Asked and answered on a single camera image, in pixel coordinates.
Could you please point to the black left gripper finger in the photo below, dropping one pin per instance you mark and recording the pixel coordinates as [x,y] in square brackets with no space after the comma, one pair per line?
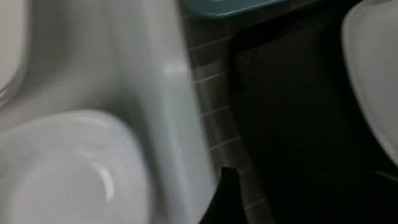
[226,206]

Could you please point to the large white square plate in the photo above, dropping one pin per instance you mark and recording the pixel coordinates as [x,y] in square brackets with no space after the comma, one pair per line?
[369,39]

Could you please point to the black serving tray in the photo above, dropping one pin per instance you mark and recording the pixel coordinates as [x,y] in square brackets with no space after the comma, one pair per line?
[294,106]

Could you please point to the stack of small white bowls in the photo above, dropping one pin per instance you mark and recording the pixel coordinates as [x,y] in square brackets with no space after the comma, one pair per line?
[76,167]

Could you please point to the grey checked tablecloth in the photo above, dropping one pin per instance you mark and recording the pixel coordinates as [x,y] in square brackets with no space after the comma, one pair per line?
[207,44]

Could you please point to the large white plastic tub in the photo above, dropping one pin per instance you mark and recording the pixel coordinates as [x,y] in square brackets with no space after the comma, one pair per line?
[122,57]

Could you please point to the teal plastic bin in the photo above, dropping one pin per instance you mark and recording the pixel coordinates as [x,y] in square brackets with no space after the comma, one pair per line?
[217,9]

